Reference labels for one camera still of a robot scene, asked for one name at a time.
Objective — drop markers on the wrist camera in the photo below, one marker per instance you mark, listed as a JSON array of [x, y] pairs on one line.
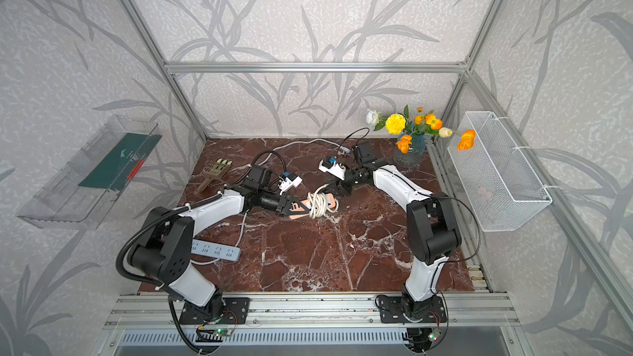
[[333, 167], [289, 181]]

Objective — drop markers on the pink power strip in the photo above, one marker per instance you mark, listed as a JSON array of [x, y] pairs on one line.
[[322, 204]]

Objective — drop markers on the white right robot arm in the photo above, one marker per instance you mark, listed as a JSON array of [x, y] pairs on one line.
[[433, 233]]

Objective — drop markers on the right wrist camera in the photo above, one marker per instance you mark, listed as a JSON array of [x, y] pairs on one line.
[[333, 167]]

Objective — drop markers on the blue-white power strip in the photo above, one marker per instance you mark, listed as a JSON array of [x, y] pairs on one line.
[[215, 251]]

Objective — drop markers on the yellow orange flower bouquet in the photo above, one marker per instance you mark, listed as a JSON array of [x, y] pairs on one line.
[[426, 123]]

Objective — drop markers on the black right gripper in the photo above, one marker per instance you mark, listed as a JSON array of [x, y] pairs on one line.
[[339, 187]]

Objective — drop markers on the wooden brush green bristles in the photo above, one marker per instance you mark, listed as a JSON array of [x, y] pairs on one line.
[[213, 172]]

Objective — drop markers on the green booklet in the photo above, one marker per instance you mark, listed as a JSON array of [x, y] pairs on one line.
[[112, 170]]

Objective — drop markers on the clear plastic wall bin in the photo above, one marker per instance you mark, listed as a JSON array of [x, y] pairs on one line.
[[62, 203]]

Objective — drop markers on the blue glass vase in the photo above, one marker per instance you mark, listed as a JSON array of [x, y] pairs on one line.
[[409, 150]]

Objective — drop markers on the red pen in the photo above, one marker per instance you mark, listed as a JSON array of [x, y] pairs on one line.
[[135, 170]]

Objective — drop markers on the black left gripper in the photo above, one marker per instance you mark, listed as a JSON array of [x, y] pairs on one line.
[[283, 204]]

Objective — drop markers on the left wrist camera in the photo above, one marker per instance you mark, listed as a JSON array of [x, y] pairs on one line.
[[289, 181]]

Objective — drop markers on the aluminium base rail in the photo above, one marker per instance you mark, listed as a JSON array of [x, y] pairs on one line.
[[307, 310]]

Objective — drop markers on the white wire mesh basket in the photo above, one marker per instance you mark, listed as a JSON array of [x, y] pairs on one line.
[[503, 189]]

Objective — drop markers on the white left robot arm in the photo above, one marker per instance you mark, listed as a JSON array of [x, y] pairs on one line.
[[160, 252]]

